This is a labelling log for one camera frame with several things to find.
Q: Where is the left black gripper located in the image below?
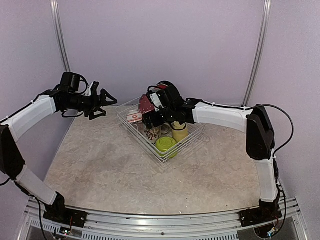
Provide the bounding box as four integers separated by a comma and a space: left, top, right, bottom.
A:
64, 88, 118, 120

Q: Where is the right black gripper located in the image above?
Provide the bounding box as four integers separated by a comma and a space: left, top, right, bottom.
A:
142, 106, 176, 129

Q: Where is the white floral mug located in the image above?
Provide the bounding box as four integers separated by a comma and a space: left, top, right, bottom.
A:
143, 126, 161, 144

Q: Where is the black striped rim plate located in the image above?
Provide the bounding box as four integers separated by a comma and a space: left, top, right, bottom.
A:
156, 80, 173, 87

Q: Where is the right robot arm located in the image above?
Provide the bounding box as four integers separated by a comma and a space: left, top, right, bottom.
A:
138, 95, 282, 222

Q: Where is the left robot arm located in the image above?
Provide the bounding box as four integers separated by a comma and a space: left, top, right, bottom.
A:
0, 85, 118, 223

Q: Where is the yellow mug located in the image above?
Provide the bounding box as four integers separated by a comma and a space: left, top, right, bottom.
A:
172, 121, 189, 143

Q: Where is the pink polka dot plate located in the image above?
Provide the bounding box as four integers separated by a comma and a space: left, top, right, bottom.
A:
138, 94, 155, 115

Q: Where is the red plate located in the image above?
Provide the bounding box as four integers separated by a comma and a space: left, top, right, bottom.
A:
157, 84, 168, 90

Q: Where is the lime green bowl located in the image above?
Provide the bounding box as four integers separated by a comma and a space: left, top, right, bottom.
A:
155, 136, 178, 159

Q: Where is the white bowl red pattern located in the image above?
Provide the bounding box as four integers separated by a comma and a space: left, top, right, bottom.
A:
126, 111, 143, 123

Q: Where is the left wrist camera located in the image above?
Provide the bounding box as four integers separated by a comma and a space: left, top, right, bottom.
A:
84, 81, 100, 97

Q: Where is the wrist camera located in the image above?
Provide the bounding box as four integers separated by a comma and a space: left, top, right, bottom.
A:
147, 85, 170, 112
84, 81, 100, 97

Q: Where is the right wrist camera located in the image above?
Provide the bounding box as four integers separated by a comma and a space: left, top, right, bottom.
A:
147, 85, 170, 112

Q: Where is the white wire dish rack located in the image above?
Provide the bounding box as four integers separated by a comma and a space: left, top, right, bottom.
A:
115, 98, 205, 164

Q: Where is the left aluminium frame post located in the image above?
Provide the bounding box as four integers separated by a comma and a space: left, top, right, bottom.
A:
49, 0, 71, 72

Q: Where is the aluminium frame post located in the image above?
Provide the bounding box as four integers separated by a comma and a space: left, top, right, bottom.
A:
49, 0, 71, 72
241, 0, 272, 107

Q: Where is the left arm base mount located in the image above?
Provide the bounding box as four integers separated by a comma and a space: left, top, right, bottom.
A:
43, 208, 88, 228

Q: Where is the front aluminium rail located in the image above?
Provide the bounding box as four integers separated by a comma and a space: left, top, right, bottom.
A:
16, 197, 308, 240

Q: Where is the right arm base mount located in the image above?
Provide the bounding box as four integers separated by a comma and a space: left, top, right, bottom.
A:
238, 207, 283, 227

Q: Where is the right aluminium frame post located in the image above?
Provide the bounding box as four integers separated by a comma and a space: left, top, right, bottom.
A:
241, 0, 272, 107

